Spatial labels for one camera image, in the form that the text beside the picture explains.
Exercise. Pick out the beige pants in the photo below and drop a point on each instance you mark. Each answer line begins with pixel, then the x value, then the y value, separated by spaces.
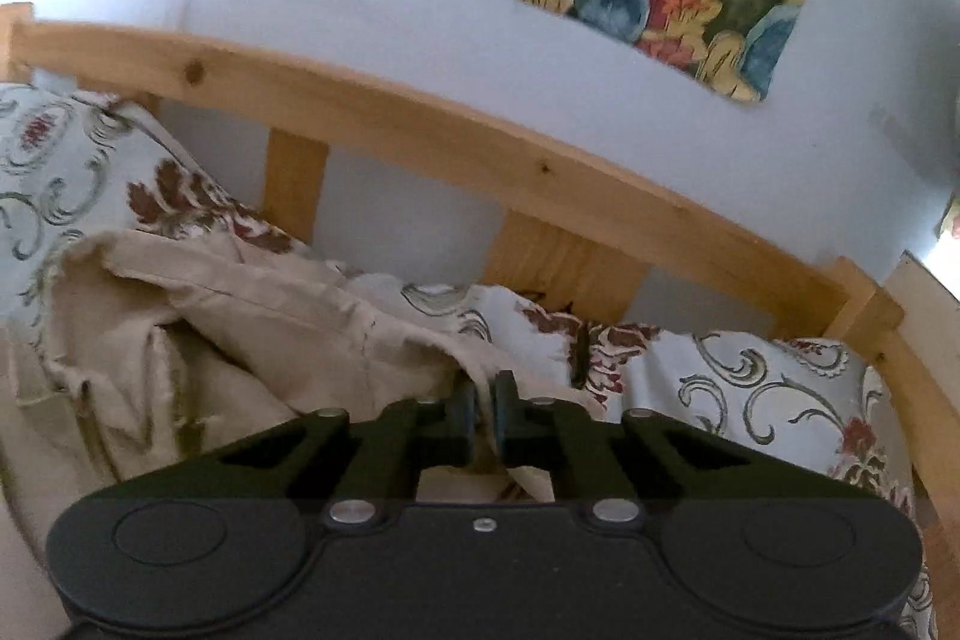
pixel 262 340

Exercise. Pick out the floral bed sheet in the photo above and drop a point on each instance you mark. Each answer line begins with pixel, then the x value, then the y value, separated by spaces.
pixel 60 160

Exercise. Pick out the white panel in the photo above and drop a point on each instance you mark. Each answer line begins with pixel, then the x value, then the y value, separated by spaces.
pixel 926 295

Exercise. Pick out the wooden bed frame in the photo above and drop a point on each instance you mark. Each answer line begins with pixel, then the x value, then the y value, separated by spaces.
pixel 450 115

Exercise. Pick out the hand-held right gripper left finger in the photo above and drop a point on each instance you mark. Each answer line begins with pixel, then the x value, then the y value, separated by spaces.
pixel 466 416

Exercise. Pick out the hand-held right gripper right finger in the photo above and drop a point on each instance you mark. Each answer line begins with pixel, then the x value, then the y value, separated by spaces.
pixel 501 419

